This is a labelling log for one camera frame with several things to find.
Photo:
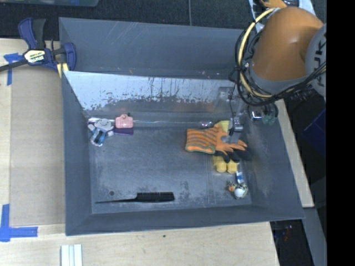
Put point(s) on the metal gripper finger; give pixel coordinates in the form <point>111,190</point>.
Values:
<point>235,136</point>

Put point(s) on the yellow rubber glove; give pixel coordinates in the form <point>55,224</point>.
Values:
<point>225,165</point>

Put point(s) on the small grey purple object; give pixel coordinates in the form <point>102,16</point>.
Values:
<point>205,124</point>

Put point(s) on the orange and black striped glove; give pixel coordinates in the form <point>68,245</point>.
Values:
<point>202,140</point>

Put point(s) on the small blue and white tube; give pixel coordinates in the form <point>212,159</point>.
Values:
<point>239,176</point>

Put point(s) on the spotted orange and white toy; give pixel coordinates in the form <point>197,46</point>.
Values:
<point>239,190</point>

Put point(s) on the grey metal bin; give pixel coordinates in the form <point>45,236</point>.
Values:
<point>155,165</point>

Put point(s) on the black comb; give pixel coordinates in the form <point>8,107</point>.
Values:
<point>155,196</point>

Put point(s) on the pink toy bag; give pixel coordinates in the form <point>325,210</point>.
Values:
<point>124,121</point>

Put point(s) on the grey and blue toy figure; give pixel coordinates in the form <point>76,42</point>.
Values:
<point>101,129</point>

